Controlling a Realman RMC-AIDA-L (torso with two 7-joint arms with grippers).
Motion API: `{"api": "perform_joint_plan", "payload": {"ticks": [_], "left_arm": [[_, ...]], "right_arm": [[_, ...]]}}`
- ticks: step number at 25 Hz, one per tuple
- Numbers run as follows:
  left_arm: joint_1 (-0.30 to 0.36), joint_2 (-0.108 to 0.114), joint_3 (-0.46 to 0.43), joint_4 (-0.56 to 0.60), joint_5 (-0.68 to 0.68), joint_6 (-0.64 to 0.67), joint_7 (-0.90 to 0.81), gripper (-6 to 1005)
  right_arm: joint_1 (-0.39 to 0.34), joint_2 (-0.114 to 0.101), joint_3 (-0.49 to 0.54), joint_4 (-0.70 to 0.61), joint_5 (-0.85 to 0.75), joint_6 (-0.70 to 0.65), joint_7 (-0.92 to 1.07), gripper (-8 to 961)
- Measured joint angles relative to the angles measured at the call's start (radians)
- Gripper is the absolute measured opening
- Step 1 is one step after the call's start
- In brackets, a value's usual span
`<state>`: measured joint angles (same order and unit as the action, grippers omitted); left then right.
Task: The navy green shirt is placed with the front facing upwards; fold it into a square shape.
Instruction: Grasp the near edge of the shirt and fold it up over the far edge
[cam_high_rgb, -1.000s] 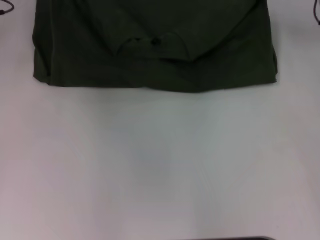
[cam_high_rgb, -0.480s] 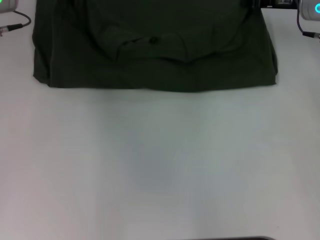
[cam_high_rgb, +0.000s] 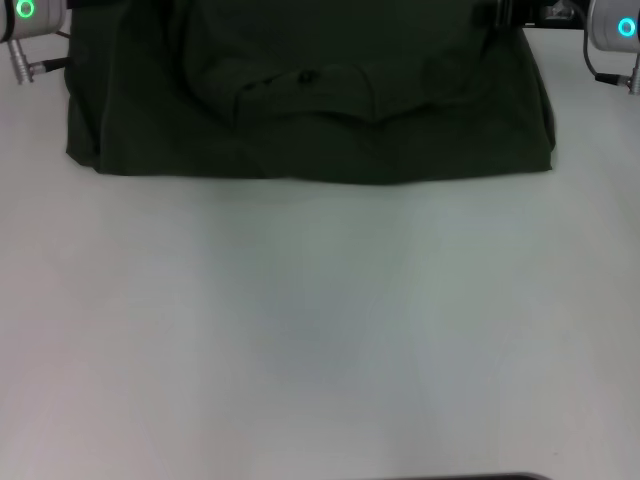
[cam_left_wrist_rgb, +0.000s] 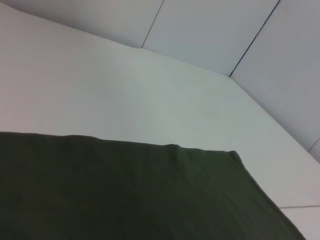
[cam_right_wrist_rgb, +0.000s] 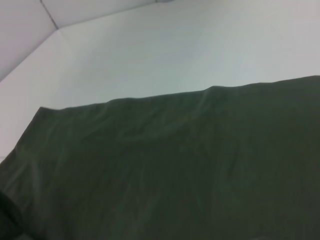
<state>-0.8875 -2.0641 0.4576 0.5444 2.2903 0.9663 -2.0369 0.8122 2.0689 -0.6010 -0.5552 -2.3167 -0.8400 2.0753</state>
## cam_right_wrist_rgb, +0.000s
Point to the dark green FREE T-shirt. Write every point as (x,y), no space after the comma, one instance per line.
(175,162)

